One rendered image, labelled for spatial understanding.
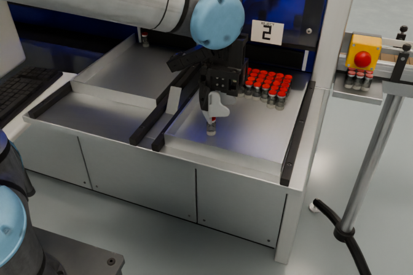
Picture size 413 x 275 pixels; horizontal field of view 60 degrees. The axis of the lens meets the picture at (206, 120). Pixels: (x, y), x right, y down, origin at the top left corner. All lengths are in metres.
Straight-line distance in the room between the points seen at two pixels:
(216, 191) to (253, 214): 0.17
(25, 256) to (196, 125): 0.46
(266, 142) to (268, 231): 0.75
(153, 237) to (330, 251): 0.79
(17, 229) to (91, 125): 0.40
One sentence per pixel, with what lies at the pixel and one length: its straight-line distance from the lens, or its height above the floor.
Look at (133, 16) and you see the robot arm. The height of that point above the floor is 1.25.
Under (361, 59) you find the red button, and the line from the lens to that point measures 0.96.
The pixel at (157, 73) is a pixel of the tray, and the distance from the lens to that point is 1.07.
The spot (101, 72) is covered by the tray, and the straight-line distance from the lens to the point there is 1.12.
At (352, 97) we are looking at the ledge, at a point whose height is 0.87.
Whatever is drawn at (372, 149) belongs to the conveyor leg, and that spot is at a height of 0.60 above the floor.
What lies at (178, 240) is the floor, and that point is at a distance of 1.71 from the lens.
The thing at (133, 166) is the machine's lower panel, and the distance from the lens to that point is 1.55.
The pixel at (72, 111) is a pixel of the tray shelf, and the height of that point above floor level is 0.88.
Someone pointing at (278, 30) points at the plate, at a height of 1.03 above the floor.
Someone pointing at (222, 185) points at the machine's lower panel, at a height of 0.38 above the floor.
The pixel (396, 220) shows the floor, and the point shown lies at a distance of 1.99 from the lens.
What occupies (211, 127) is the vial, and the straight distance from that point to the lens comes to 0.80.
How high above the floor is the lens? 1.41
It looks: 37 degrees down
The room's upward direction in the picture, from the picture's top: straight up
